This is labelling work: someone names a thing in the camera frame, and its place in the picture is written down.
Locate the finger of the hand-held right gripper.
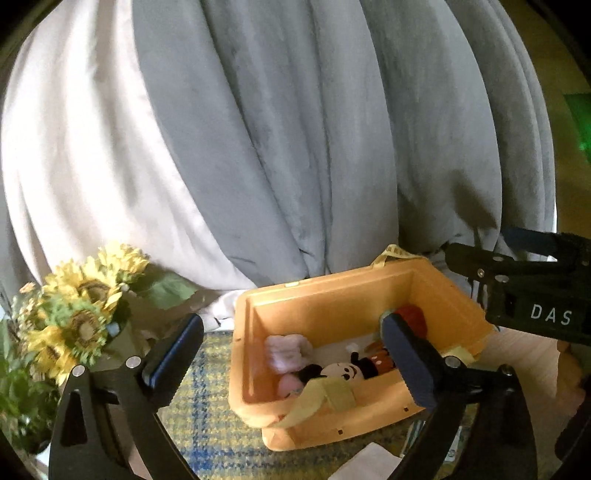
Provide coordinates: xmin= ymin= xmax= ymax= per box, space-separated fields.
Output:
xmin=445 ymin=242 xmax=591 ymax=282
xmin=503 ymin=228 xmax=591 ymax=264

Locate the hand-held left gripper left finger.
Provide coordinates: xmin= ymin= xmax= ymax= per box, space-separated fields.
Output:
xmin=48 ymin=314 xmax=205 ymax=480

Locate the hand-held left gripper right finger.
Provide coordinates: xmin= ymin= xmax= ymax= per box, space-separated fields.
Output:
xmin=381 ymin=311 xmax=539 ymax=480

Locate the red plush toy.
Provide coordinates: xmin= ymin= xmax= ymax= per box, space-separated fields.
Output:
xmin=396 ymin=305 xmax=428 ymax=341

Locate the black and white mouse plush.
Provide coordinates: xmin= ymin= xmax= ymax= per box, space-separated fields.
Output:
xmin=295 ymin=350 xmax=399 ymax=385

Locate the orange plastic crate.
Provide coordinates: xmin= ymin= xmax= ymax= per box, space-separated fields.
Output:
xmin=229 ymin=244 xmax=496 ymax=453

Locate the white soft cloth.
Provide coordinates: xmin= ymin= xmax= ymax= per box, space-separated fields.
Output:
xmin=264 ymin=334 xmax=315 ymax=374

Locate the person's right hand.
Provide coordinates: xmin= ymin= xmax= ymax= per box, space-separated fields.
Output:
xmin=556 ymin=340 xmax=591 ymax=416

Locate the grey green ribbed vase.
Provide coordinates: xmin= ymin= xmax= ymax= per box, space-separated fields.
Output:
xmin=92 ymin=295 xmax=155 ymax=370

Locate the yellow blue plaid blanket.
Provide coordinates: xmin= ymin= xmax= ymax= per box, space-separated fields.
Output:
xmin=156 ymin=329 xmax=478 ymax=480

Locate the sunflower bouquet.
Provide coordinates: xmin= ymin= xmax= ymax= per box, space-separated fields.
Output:
xmin=13 ymin=242 xmax=200 ymax=387

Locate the white paper sheet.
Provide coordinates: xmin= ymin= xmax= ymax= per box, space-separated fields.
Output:
xmin=329 ymin=443 xmax=400 ymax=480

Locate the green plant in white pot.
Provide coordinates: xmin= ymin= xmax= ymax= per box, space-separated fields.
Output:
xmin=0 ymin=318 xmax=63 ymax=455

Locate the grey curtain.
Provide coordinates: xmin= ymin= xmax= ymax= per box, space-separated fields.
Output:
xmin=131 ymin=0 xmax=557 ymax=293

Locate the beige curtain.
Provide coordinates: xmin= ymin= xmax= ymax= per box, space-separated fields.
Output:
xmin=0 ymin=0 xmax=260 ymax=331

